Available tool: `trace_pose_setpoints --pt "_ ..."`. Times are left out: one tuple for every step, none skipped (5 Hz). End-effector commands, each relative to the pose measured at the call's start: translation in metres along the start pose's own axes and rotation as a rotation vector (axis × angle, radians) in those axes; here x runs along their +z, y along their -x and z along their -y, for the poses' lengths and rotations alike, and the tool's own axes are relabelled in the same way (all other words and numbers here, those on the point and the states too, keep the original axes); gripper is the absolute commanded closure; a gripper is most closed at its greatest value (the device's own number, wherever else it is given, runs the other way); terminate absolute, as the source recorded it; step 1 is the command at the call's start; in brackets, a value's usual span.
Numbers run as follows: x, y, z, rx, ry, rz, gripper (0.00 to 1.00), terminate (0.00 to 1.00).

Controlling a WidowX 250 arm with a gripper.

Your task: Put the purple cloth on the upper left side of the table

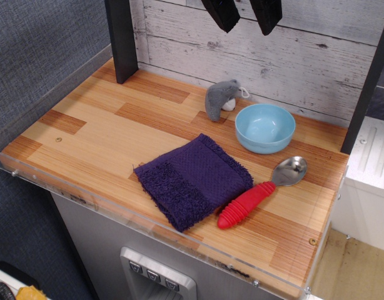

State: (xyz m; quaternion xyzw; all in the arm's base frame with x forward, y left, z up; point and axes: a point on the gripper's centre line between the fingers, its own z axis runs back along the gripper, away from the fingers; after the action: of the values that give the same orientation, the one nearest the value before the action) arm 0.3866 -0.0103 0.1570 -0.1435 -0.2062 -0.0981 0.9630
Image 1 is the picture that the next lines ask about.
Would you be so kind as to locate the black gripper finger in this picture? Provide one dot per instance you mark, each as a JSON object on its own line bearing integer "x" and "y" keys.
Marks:
{"x": 223, "y": 12}
{"x": 268, "y": 14}

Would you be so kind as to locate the white toy sink counter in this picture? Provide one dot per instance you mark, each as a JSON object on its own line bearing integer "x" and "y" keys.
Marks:
{"x": 359, "y": 208}

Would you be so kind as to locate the black right vertical post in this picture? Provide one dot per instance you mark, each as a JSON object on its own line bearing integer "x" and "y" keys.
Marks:
{"x": 366, "y": 95}

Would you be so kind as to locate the yellow object at corner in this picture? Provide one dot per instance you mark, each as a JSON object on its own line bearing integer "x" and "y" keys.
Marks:
{"x": 30, "y": 293}

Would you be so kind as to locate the purple terry rag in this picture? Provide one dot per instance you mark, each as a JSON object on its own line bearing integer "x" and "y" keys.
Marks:
{"x": 189, "y": 183}

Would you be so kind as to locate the silver dispenser button panel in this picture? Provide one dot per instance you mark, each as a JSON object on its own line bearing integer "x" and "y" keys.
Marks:
{"x": 150, "y": 279}

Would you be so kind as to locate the grey plush toy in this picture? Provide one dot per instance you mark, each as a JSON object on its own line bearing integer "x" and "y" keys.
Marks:
{"x": 222, "y": 97}

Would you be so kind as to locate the light blue plastic bowl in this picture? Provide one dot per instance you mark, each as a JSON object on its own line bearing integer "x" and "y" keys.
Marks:
{"x": 264, "y": 128}

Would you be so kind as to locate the red handled metal spoon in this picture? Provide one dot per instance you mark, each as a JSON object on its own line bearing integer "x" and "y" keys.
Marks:
{"x": 289, "y": 172}

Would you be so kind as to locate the clear acrylic table guard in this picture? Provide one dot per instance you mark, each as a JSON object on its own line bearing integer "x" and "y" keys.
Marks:
{"x": 84, "y": 147}

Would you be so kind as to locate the grey toy cabinet front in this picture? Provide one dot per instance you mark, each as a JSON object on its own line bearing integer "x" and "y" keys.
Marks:
{"x": 99, "y": 239}

